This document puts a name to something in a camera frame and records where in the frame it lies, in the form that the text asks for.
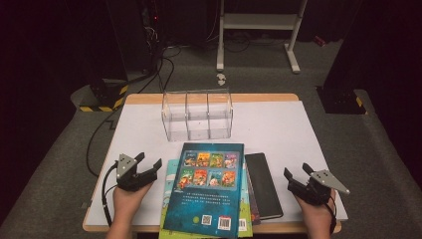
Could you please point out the small red object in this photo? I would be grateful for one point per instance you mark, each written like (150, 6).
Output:
(319, 41)

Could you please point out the person's right hand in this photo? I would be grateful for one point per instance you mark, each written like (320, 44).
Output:
(315, 214)

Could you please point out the black notebook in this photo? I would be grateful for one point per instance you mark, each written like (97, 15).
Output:
(263, 186)

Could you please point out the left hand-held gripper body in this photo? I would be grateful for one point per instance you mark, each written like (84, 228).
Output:
(127, 177)

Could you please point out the light blue green picture book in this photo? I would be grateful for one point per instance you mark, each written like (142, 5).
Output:
(167, 202)

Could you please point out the black stand yellow striped base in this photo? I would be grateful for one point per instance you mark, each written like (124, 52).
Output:
(106, 99)
(341, 101)

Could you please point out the person's left hand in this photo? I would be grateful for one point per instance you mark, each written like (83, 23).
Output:
(127, 200)

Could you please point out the white metal stand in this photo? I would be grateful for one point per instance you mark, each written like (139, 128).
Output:
(258, 21)

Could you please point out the dark blue picture book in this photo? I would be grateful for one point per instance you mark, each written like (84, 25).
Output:
(202, 199)

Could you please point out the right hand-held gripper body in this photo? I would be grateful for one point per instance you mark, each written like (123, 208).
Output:
(320, 187)

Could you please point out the small white floor object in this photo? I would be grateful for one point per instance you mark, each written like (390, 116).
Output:
(221, 79)

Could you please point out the clear acrylic organizer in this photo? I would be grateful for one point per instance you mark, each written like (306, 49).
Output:
(197, 116)

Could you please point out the white table mat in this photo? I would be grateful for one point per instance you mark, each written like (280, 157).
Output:
(282, 132)

